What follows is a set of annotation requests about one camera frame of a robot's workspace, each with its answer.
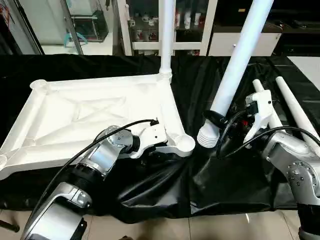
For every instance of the teal plastic bag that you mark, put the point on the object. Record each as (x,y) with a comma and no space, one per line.
(67,38)

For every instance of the black work mat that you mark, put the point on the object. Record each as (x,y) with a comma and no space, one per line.
(200,180)

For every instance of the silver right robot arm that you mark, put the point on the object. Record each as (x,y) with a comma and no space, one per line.
(295,160)

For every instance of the black desk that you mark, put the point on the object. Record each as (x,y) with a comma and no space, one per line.
(300,37)

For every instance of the white plastic table top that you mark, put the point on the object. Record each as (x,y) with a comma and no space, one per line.
(75,112)

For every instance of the black speaker box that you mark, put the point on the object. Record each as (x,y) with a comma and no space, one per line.
(235,17)

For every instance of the white glass door cabinet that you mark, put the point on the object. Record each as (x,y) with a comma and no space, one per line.
(150,45)

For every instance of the white drawer unit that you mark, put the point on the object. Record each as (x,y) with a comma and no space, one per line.
(265,45)

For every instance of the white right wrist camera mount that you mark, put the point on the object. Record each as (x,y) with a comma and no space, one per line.
(262,107)

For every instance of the white plastic table leg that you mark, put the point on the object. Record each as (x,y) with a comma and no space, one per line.
(275,117)
(167,37)
(295,107)
(240,57)

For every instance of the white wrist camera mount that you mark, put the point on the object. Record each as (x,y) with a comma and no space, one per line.
(150,135)
(262,107)

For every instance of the glass tank with dark frame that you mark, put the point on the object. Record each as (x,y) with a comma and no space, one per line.
(90,22)

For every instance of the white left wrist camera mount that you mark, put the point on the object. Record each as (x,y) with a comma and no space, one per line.
(150,135)

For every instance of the metal framed glass panel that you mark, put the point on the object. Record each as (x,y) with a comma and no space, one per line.
(27,25)

